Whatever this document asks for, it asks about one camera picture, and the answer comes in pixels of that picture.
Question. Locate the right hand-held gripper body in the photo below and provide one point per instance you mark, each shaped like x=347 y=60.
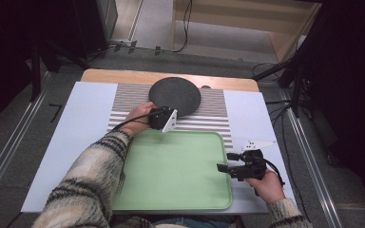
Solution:
x=252 y=164

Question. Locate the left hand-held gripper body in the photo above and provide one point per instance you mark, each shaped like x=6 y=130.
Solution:
x=160 y=118

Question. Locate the black round plate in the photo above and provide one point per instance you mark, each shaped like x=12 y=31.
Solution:
x=177 y=93

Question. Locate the light green tray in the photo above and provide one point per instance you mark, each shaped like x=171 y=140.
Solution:
x=177 y=171

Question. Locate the person's left hand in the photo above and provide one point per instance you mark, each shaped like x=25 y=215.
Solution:
x=138 y=118

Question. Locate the person's right hand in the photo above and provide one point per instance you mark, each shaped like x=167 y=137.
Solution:
x=271 y=188

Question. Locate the striped brown placemat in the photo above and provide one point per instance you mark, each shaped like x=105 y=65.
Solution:
x=209 y=110

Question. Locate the wooden table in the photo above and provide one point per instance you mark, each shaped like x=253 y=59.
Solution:
x=117 y=76

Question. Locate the person's blue jeans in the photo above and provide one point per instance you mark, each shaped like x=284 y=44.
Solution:
x=190 y=222

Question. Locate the white table sheet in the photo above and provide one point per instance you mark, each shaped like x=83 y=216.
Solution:
x=85 y=107

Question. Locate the power strip with plugs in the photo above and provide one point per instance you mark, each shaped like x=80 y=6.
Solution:
x=133 y=46

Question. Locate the black metal stand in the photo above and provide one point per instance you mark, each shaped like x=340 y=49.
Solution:
x=36 y=69
x=296 y=82

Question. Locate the black cabinet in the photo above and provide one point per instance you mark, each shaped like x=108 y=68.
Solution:
x=95 y=25

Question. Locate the wooden shelf unit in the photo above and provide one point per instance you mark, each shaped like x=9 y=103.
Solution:
x=234 y=19

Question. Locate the metal floor rail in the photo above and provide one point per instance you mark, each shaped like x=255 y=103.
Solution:
x=9 y=152
x=313 y=164

